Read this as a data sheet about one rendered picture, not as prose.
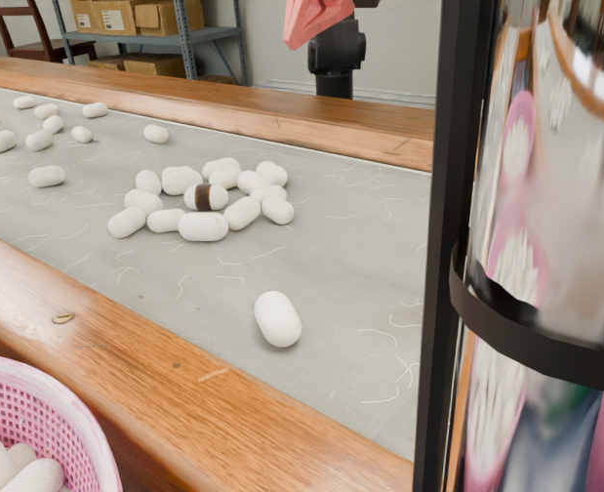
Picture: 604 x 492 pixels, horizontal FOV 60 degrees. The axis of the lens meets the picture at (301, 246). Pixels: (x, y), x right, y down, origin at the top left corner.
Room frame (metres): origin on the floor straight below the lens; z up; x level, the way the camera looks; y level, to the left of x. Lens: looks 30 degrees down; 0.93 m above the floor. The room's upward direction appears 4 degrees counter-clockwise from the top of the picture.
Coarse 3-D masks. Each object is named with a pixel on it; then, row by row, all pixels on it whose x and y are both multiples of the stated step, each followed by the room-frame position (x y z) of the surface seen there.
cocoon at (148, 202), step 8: (128, 192) 0.41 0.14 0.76; (136, 192) 0.41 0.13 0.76; (144, 192) 0.40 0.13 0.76; (128, 200) 0.40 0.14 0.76; (136, 200) 0.40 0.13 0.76; (144, 200) 0.39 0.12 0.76; (152, 200) 0.39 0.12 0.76; (160, 200) 0.40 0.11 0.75; (144, 208) 0.39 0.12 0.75; (152, 208) 0.39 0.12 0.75; (160, 208) 0.40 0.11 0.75
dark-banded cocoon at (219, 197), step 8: (216, 184) 0.41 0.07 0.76; (192, 192) 0.40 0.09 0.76; (216, 192) 0.40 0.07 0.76; (224, 192) 0.40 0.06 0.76; (184, 200) 0.41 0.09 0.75; (192, 200) 0.40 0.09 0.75; (216, 200) 0.40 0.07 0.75; (224, 200) 0.40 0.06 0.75; (192, 208) 0.40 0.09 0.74; (216, 208) 0.40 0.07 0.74
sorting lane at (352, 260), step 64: (0, 128) 0.72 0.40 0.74; (64, 128) 0.70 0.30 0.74; (128, 128) 0.67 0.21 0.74; (192, 128) 0.65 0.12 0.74; (0, 192) 0.48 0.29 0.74; (64, 192) 0.47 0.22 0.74; (320, 192) 0.42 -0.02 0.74; (384, 192) 0.41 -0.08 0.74; (64, 256) 0.34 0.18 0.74; (128, 256) 0.34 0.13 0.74; (192, 256) 0.33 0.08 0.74; (256, 256) 0.32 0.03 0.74; (320, 256) 0.32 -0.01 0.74; (384, 256) 0.31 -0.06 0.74; (192, 320) 0.25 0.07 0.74; (256, 320) 0.25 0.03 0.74; (320, 320) 0.24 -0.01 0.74; (384, 320) 0.24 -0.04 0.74; (320, 384) 0.19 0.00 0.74; (384, 384) 0.19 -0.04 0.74
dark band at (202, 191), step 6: (198, 186) 0.41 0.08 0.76; (204, 186) 0.41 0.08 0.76; (210, 186) 0.41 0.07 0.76; (198, 192) 0.40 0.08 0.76; (204, 192) 0.40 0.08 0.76; (198, 198) 0.40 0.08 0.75; (204, 198) 0.40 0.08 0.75; (198, 204) 0.40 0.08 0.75; (204, 204) 0.40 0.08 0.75; (210, 204) 0.40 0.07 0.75; (198, 210) 0.40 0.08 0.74; (204, 210) 0.40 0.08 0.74; (210, 210) 0.40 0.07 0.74
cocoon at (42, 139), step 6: (42, 132) 0.62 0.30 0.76; (48, 132) 0.62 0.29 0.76; (30, 138) 0.60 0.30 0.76; (36, 138) 0.60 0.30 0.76; (42, 138) 0.61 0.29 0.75; (48, 138) 0.62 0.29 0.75; (30, 144) 0.60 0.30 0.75; (36, 144) 0.60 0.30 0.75; (42, 144) 0.60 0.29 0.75; (48, 144) 0.62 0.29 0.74; (36, 150) 0.60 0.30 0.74
